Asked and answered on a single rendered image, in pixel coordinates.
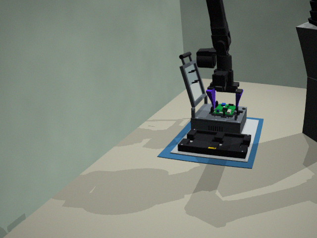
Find green circuit board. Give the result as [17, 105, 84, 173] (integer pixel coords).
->
[213, 103, 236, 115]

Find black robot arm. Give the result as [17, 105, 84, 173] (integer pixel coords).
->
[196, 0, 317, 92]

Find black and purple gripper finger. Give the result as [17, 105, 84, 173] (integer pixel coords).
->
[206, 89, 215, 108]
[236, 91, 243, 108]

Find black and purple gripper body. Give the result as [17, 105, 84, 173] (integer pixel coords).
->
[208, 68, 243, 94]

